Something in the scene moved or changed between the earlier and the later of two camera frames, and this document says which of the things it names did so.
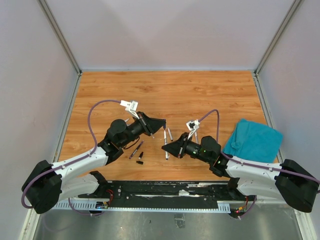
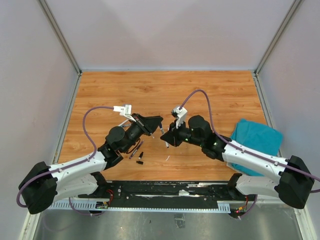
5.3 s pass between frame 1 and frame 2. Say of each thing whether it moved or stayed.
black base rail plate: stayed
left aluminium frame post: stayed
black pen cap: stayed
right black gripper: moved
